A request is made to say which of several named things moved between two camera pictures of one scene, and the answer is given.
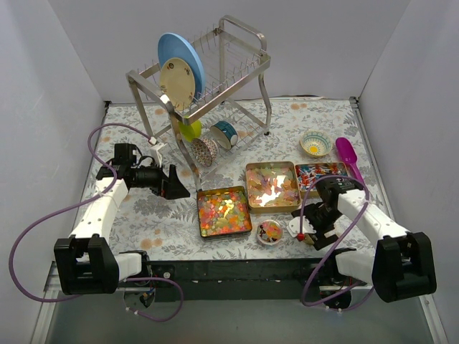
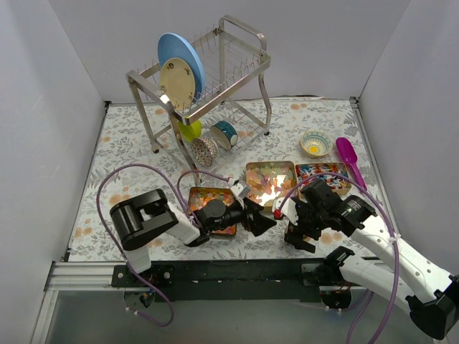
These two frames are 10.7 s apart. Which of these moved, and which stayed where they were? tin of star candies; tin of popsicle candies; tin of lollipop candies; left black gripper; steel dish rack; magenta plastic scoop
Moved: left black gripper; tin of star candies
Stayed: magenta plastic scoop; tin of lollipop candies; steel dish rack; tin of popsicle candies
